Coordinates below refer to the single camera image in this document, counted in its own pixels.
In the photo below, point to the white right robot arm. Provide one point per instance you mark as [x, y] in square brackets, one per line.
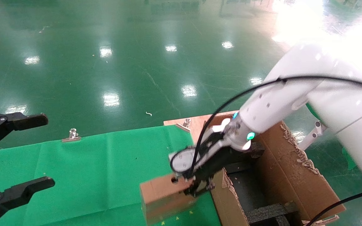
[325, 94]

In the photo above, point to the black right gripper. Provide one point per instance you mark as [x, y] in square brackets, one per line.
[212, 163]

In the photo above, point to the large open cardboard carton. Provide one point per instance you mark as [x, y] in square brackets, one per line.
[294, 175]

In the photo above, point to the silver camera mount bracket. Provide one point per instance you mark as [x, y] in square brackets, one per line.
[215, 142]

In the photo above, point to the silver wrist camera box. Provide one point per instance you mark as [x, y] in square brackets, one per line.
[182, 160]

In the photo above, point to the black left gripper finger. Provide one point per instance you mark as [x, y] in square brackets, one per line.
[27, 120]
[27, 188]

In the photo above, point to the large green table cloth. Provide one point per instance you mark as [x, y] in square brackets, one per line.
[90, 172]

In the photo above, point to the silver metal binder clip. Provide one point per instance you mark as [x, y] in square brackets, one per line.
[184, 124]
[71, 136]

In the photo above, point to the small brown cardboard box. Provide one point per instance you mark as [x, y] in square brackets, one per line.
[159, 196]

